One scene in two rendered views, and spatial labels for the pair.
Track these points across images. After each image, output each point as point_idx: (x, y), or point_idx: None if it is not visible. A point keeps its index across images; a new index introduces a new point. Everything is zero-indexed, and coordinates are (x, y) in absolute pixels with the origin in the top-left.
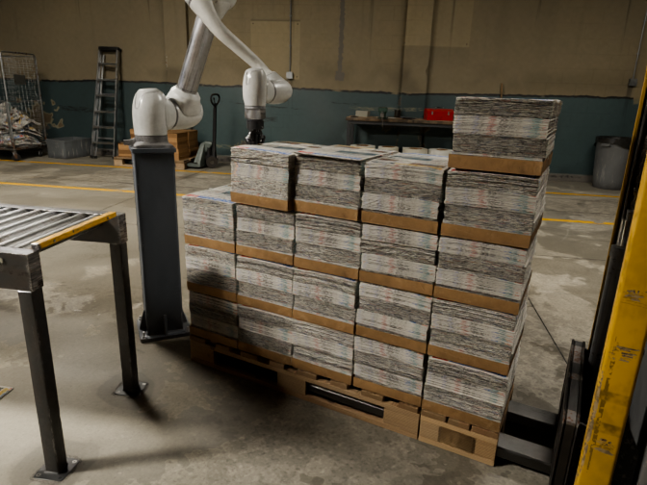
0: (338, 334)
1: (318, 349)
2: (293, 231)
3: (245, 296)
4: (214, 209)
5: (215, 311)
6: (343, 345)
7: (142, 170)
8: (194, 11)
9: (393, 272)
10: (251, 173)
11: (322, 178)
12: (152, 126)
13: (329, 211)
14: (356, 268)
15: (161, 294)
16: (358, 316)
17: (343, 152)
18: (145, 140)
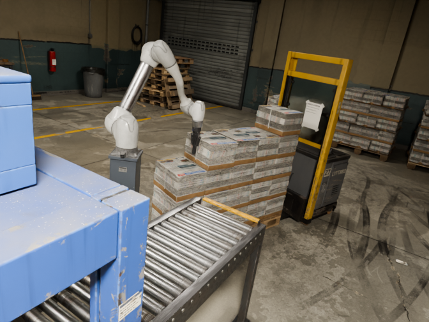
0: (242, 208)
1: (235, 218)
2: (231, 174)
3: None
4: (196, 177)
5: None
6: (244, 211)
7: (136, 170)
8: (172, 71)
9: (262, 176)
10: (219, 154)
11: (244, 149)
12: (138, 140)
13: (246, 161)
14: (252, 179)
15: None
16: (250, 197)
17: (239, 135)
18: (135, 150)
